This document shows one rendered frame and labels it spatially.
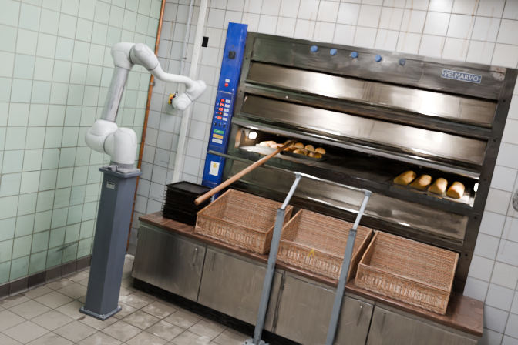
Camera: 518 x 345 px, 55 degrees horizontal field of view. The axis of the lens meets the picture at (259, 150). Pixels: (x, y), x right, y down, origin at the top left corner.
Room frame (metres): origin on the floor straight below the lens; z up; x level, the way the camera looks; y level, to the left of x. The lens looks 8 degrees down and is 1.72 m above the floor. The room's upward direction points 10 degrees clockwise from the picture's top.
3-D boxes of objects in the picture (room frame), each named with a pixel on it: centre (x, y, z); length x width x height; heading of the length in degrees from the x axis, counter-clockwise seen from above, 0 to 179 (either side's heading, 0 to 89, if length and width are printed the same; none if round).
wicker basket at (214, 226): (3.60, 0.01, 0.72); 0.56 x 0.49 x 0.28; 67
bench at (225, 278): (3.40, -0.42, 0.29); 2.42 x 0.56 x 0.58; 67
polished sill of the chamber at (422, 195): (3.64, -0.64, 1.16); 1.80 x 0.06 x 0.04; 67
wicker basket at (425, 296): (3.13, -1.09, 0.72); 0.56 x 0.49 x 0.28; 67
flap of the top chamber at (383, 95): (3.62, -0.63, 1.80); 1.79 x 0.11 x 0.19; 67
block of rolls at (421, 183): (3.79, -1.34, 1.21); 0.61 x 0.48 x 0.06; 157
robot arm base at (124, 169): (3.21, 0.88, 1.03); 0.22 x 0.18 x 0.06; 161
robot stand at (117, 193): (3.23, 0.87, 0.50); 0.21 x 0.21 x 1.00; 71
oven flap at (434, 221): (3.62, -0.63, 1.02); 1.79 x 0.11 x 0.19; 67
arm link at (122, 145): (3.23, 0.88, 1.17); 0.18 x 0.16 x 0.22; 64
